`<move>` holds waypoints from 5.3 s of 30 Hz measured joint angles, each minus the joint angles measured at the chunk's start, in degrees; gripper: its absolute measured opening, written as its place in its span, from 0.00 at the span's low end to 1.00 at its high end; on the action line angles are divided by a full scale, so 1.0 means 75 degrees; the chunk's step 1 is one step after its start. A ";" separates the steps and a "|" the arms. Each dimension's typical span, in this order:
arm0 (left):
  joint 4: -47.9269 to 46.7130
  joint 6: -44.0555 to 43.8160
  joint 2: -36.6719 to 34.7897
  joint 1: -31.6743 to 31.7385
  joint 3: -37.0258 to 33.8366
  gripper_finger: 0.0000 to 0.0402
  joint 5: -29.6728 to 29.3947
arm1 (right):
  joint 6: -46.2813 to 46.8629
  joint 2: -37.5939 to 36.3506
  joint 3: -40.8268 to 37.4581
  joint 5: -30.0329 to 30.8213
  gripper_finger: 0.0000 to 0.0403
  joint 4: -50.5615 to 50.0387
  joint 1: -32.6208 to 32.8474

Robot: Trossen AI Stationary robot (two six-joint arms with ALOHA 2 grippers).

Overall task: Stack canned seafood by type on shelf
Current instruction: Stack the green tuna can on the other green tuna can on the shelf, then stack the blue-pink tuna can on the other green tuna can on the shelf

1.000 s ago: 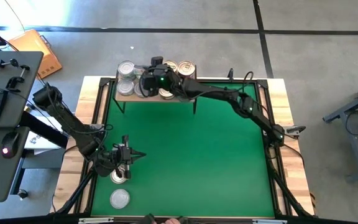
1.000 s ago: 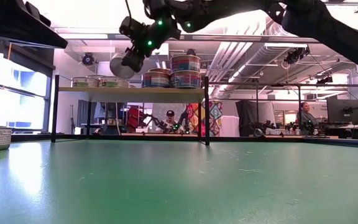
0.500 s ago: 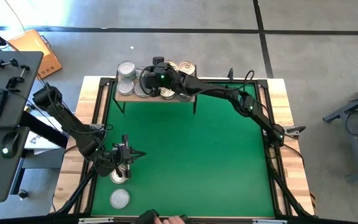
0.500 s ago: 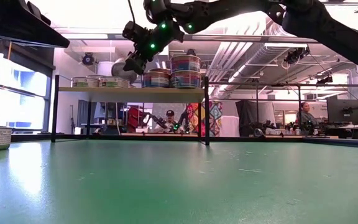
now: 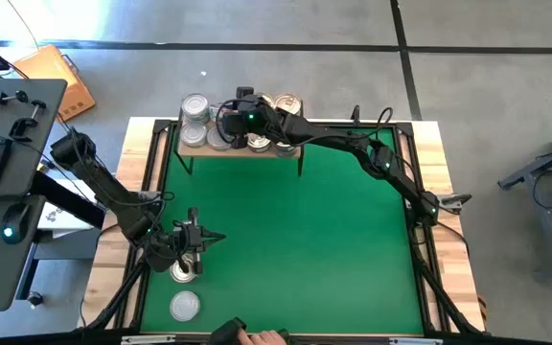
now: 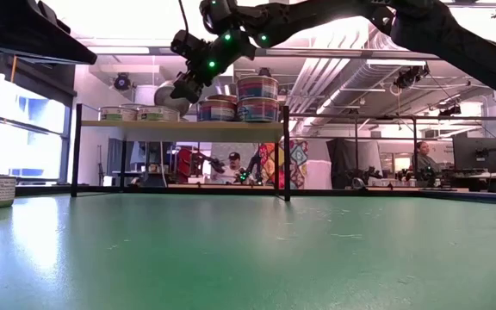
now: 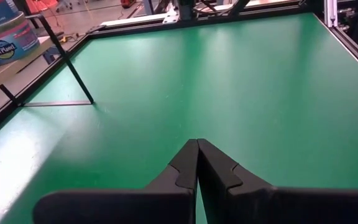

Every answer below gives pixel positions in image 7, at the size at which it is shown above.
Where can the wooden shelf black metal frame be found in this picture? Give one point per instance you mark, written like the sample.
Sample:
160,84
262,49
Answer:
11,70

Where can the green table mat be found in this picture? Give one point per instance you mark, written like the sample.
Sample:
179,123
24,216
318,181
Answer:
197,77

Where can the black aluminium table frame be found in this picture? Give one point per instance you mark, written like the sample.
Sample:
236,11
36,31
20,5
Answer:
197,22

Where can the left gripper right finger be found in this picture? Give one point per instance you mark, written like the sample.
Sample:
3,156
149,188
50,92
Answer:
291,208

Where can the silver aluminium post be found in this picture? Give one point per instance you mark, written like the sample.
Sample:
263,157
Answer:
330,12

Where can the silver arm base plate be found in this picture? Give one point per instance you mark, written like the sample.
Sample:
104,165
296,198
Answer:
170,17

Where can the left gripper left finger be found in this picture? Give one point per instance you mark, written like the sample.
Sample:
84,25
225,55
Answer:
120,208

